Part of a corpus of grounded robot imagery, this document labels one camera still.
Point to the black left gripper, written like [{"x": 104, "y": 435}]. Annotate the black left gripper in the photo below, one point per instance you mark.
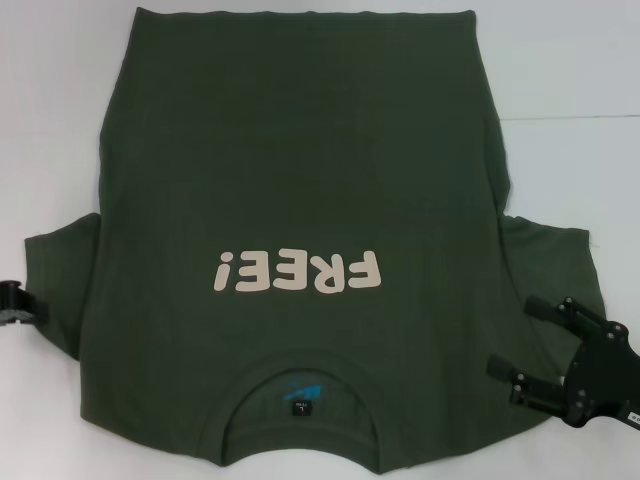
[{"x": 11, "y": 302}]

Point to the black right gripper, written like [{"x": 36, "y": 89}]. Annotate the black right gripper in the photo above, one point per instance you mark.
[{"x": 605, "y": 380}]

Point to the dark green FREE t-shirt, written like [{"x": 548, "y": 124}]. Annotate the dark green FREE t-shirt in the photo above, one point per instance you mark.
[{"x": 300, "y": 175}]

